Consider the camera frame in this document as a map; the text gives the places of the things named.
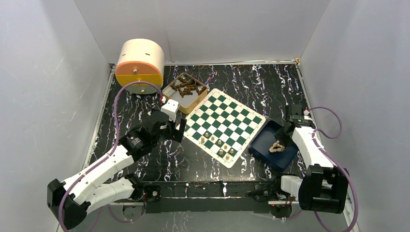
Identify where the green white chess board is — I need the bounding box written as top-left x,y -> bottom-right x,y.
184,89 -> 266,168

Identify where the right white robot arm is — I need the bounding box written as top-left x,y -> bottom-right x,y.
269,104 -> 348,214

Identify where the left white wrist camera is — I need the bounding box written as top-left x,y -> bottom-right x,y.
161,99 -> 179,122

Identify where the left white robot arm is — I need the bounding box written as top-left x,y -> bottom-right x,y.
47,110 -> 187,232

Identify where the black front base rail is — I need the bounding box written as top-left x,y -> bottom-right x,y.
144,181 -> 287,214

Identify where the tan square tin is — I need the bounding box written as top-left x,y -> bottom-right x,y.
162,73 -> 209,115

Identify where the cream round drawer box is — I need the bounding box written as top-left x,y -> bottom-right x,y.
115,39 -> 165,94

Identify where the dark blue tray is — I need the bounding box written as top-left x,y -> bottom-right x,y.
249,120 -> 298,172

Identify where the pile of light chess pieces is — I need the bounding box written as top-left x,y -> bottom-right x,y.
269,141 -> 285,153

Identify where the pile of dark chess pieces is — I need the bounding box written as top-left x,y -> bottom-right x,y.
171,77 -> 207,97

